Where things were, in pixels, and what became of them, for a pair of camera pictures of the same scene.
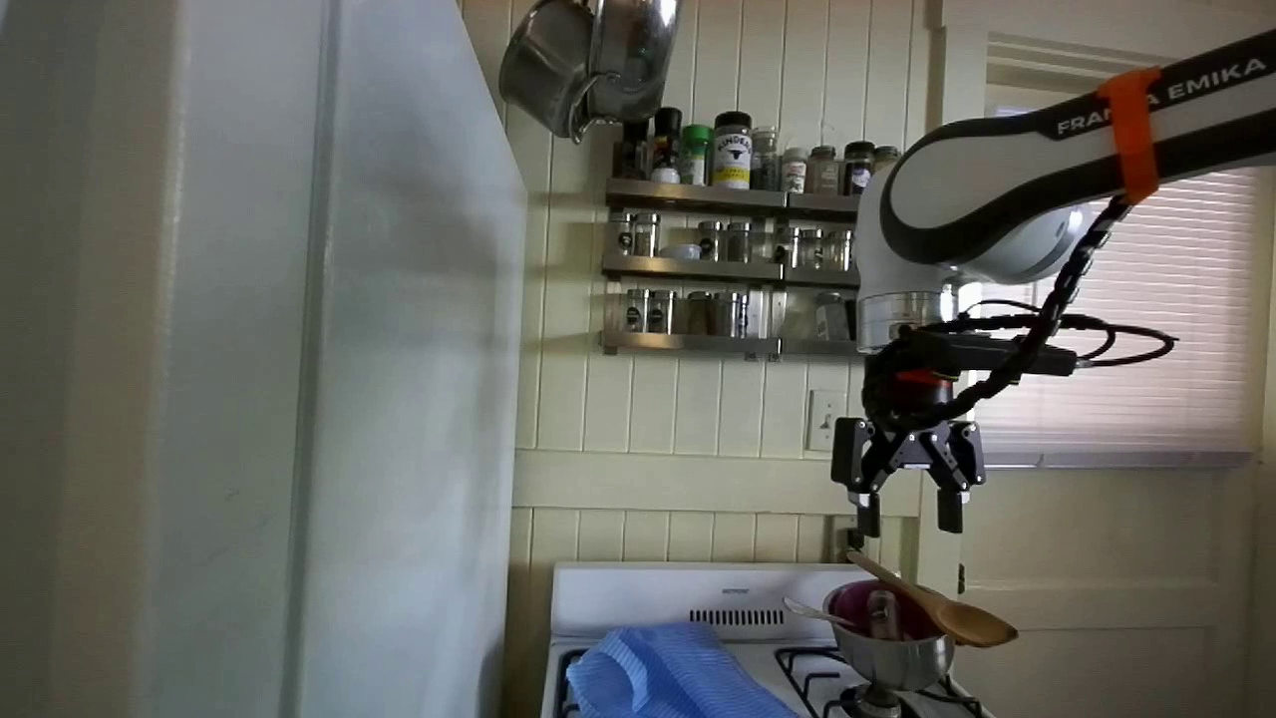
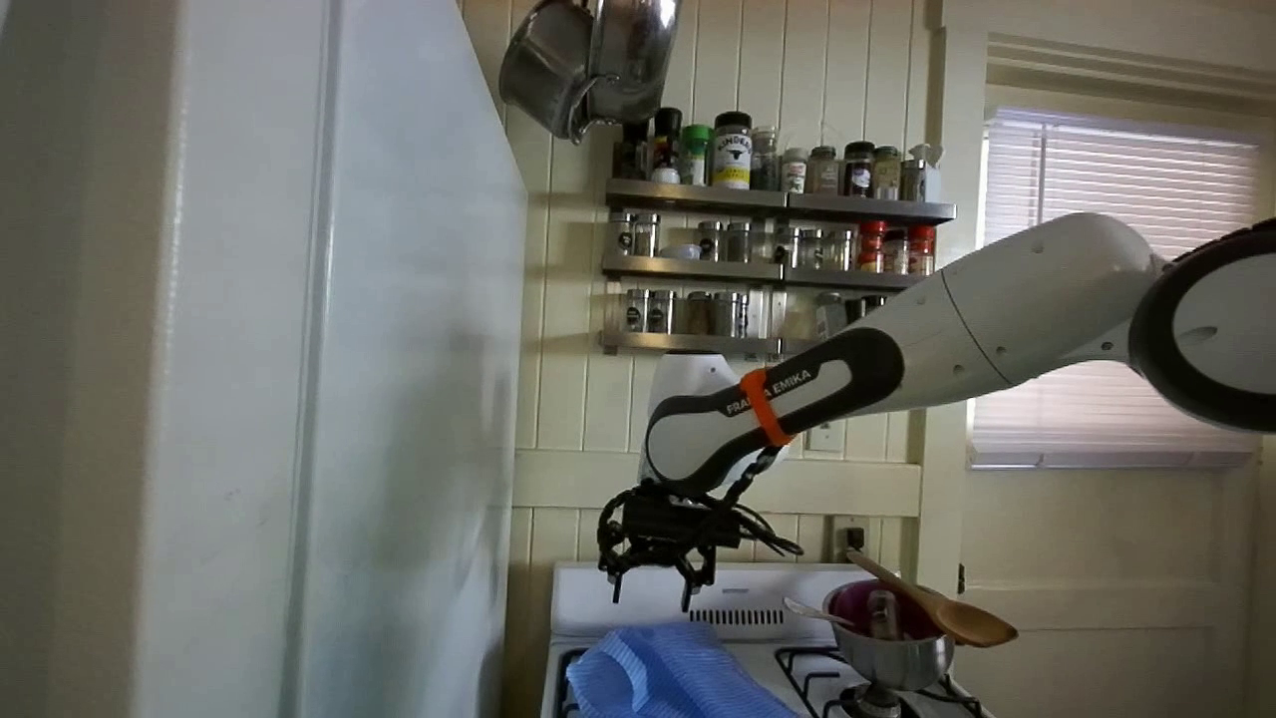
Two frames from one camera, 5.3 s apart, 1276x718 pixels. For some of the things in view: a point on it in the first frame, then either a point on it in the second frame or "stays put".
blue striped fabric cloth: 666,673 stays put
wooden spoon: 958,619 stays put
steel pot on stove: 884,640 stays put
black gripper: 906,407 → 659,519
